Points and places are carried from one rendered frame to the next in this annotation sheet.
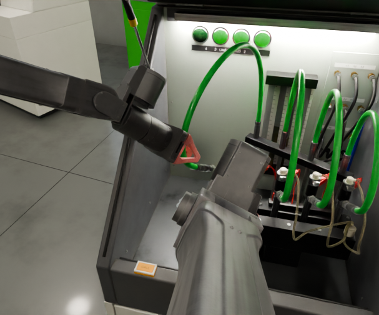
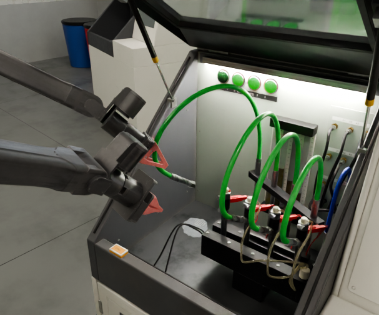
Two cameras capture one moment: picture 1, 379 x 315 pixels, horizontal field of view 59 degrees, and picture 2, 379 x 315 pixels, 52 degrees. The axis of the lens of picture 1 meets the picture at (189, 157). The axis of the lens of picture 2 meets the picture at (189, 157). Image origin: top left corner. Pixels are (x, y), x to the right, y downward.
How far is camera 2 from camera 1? 0.51 m
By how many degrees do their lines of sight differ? 21
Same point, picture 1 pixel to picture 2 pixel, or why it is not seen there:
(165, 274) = (130, 259)
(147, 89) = (127, 103)
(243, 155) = (119, 139)
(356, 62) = (351, 117)
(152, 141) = not seen: hidden behind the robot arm
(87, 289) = not seen: hidden behind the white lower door
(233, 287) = (0, 142)
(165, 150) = not seen: hidden behind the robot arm
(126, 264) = (107, 244)
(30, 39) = (147, 69)
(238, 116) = (251, 154)
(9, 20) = (132, 50)
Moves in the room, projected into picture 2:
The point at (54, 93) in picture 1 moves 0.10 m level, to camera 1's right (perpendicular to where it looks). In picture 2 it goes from (61, 94) to (95, 100)
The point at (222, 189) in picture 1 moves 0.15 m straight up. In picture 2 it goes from (102, 155) to (93, 77)
